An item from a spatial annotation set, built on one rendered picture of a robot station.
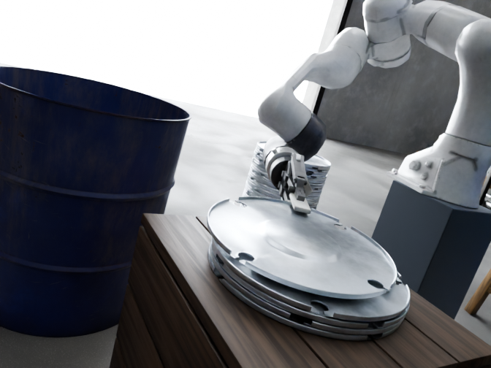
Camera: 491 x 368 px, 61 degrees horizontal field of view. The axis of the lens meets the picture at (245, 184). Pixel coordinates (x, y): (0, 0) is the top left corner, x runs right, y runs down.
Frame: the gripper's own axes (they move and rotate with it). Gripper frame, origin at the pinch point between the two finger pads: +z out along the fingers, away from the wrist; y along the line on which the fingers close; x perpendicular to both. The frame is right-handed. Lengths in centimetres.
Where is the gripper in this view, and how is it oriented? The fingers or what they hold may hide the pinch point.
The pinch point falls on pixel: (298, 207)
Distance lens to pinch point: 77.2
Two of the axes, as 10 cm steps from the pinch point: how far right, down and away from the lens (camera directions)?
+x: 9.7, 2.3, 1.1
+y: 2.5, -9.1, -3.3
